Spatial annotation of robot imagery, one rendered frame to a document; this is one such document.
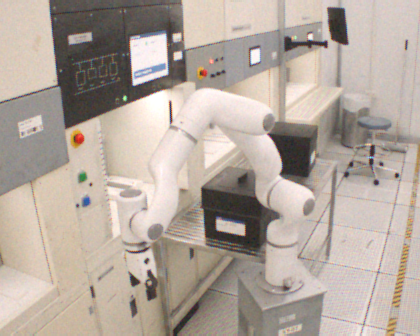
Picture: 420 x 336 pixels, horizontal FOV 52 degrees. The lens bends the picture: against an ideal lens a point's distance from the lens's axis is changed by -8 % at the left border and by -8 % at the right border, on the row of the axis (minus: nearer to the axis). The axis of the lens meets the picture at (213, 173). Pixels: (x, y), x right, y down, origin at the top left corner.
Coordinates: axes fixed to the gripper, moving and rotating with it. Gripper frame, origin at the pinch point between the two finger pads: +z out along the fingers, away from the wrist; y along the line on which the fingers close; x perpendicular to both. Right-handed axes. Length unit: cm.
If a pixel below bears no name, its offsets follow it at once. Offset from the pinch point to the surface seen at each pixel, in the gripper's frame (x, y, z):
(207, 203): -60, 45, 7
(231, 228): -65, 35, 17
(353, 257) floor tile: -200, 55, 101
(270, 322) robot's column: -46, -9, 33
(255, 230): -70, 25, 16
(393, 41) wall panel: -472, 189, -29
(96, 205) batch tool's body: -12, 55, -4
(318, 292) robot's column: -64, -16, 25
